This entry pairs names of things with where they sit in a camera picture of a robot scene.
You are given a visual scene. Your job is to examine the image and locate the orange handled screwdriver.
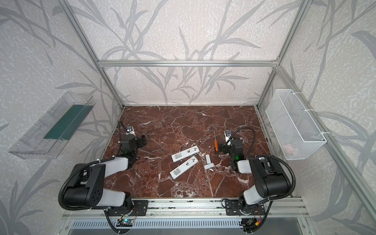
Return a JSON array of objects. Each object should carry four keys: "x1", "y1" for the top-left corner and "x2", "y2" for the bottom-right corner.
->
[{"x1": 214, "y1": 131, "x2": 219, "y2": 153}]

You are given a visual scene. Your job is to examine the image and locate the white battery cover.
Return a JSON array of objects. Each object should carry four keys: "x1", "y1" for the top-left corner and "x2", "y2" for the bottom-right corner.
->
[
  {"x1": 206, "y1": 154, "x2": 211, "y2": 164},
  {"x1": 204, "y1": 163, "x2": 214, "y2": 169}
]

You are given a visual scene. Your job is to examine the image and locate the plain white remote control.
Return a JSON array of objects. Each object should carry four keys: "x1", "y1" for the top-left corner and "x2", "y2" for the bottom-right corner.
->
[{"x1": 171, "y1": 146, "x2": 200, "y2": 163}]

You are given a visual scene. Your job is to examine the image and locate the white remote with coloured buttons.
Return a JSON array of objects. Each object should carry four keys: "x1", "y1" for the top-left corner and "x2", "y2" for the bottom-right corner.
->
[{"x1": 170, "y1": 156, "x2": 198, "y2": 180}]

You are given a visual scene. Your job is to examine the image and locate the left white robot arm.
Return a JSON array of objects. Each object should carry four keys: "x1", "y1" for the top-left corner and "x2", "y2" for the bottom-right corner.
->
[{"x1": 58, "y1": 134, "x2": 147, "y2": 211}]

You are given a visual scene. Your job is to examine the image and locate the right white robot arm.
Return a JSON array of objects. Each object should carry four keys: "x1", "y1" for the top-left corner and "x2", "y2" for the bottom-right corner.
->
[{"x1": 215, "y1": 139, "x2": 296, "y2": 211}]

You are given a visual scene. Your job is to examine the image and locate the pink item in basket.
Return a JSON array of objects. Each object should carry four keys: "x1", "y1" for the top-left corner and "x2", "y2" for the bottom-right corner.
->
[{"x1": 282, "y1": 144, "x2": 297, "y2": 155}]

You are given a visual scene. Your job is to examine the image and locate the green circuit board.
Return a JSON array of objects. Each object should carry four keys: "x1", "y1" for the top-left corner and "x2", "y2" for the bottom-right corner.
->
[{"x1": 116, "y1": 219, "x2": 135, "y2": 227}]

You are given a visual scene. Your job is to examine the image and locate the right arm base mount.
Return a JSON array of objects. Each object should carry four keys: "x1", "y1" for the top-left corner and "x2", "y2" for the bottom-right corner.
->
[{"x1": 221, "y1": 199, "x2": 251, "y2": 216}]

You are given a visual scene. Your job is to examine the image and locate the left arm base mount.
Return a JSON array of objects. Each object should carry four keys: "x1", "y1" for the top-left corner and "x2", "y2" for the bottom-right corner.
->
[{"x1": 108, "y1": 200, "x2": 148, "y2": 216}]

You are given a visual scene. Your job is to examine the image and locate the white wire mesh basket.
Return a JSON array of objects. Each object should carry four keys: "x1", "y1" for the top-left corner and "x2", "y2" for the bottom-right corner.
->
[{"x1": 266, "y1": 89, "x2": 327, "y2": 160}]

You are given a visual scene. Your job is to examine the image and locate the aluminium front rail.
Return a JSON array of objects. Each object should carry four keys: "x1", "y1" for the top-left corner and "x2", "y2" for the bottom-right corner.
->
[{"x1": 61, "y1": 197, "x2": 309, "y2": 219}]

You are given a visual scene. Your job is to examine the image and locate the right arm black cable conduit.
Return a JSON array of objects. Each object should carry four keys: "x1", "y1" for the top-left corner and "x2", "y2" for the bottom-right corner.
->
[{"x1": 229, "y1": 126, "x2": 297, "y2": 205}]

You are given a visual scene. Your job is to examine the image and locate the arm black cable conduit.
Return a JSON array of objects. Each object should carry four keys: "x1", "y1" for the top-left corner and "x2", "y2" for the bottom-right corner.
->
[
  {"x1": 229, "y1": 126, "x2": 297, "y2": 205},
  {"x1": 58, "y1": 157, "x2": 117, "y2": 212}
]

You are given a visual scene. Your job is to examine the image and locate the clear plastic wall tray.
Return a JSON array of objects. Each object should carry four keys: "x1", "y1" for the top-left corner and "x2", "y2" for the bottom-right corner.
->
[{"x1": 9, "y1": 92, "x2": 96, "y2": 160}]

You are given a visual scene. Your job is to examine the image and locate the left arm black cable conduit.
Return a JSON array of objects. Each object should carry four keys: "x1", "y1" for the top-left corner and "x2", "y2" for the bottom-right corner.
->
[{"x1": 58, "y1": 157, "x2": 117, "y2": 212}]

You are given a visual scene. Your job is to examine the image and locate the aluminium cage frame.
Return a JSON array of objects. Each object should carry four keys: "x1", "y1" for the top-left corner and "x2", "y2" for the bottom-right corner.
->
[{"x1": 57, "y1": 1, "x2": 376, "y2": 219}]

